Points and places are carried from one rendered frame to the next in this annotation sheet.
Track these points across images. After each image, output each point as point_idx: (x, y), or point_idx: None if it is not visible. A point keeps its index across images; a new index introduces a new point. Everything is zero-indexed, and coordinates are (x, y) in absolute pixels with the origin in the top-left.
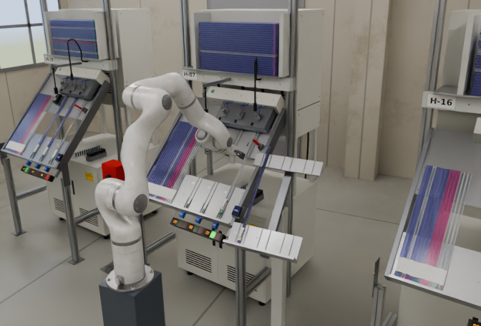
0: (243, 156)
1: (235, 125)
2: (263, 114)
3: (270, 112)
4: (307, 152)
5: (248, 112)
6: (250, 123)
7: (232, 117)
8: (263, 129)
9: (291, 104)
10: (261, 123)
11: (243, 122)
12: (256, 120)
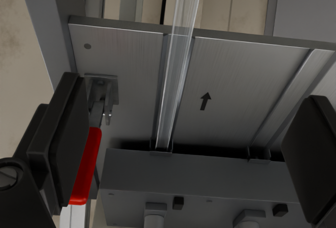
0: (29, 136)
1: (288, 181)
2: (141, 216)
3: (111, 219)
4: None
5: (220, 222)
6: (188, 201)
7: (297, 214)
8: (110, 182)
9: (62, 214)
10: (128, 201)
11: (231, 205)
12: (158, 214)
